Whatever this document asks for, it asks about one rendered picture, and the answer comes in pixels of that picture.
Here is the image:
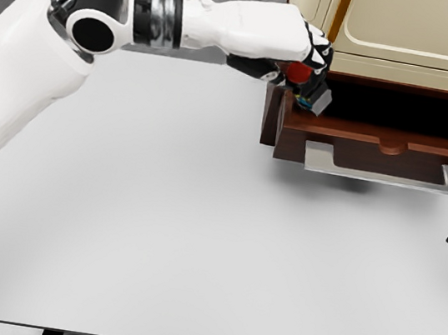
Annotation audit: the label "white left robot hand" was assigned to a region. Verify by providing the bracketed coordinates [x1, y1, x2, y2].
[218, 0, 341, 95]

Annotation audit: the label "red button switch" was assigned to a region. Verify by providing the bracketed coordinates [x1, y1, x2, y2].
[279, 60, 338, 119]

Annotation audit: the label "cream and brown cabinet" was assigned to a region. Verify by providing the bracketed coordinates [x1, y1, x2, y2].
[258, 0, 448, 173]

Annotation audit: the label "brown drawer with grey handle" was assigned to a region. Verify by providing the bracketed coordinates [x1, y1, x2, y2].
[269, 77, 448, 197]

